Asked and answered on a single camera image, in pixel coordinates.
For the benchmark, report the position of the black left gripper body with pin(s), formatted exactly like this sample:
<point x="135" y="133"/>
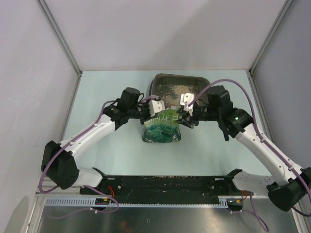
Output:
<point x="143" y="109"/>

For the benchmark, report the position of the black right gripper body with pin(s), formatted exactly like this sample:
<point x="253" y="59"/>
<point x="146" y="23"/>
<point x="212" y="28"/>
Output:
<point x="199" y="111"/>

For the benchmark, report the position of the black bag clip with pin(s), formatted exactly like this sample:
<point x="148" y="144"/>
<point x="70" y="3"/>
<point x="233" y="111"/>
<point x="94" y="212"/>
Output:
<point x="223" y="125"/>

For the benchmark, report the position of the green litter bag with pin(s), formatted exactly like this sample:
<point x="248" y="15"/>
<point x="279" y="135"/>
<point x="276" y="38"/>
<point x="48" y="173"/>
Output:
<point x="163" y="128"/>

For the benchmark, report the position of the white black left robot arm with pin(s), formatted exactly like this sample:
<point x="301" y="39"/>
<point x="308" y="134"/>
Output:
<point x="60" y="159"/>

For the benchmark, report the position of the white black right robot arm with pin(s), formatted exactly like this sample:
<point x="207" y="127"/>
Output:
<point x="287" y="183"/>

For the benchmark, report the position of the beige cat litter pile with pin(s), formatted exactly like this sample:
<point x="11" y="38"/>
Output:
<point x="170" y="93"/>

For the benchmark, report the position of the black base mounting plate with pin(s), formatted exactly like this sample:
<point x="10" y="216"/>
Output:
<point x="215" y="185"/>

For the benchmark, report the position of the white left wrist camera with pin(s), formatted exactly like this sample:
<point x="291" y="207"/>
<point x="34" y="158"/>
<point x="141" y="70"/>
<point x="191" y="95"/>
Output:
<point x="156" y="106"/>

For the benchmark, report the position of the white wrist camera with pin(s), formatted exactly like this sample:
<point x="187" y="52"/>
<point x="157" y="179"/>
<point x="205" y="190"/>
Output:
<point x="156" y="106"/>
<point x="185" y="103"/>

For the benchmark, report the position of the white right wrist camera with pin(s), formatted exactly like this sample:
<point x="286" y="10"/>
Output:
<point x="185" y="103"/>

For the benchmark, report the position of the aluminium frame rail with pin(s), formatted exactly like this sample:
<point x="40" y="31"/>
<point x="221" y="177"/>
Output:
<point x="72" y="191"/>

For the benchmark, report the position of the white slotted cable duct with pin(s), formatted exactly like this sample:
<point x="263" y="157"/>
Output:
<point x="104" y="202"/>

